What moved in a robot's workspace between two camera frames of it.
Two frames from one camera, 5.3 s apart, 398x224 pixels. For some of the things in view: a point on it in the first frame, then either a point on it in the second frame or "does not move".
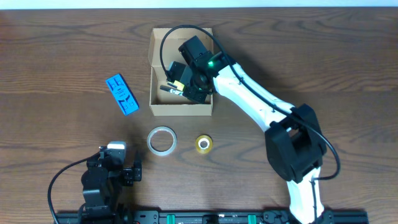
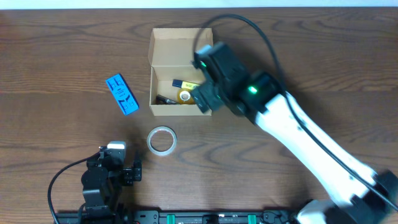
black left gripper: (133, 174) does not move
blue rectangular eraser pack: (122, 94) does not move
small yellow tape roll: (202, 150) -> (185, 96)
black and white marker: (163, 87) -> (161, 100)
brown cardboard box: (161, 102) does not move
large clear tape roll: (158, 152) does not move
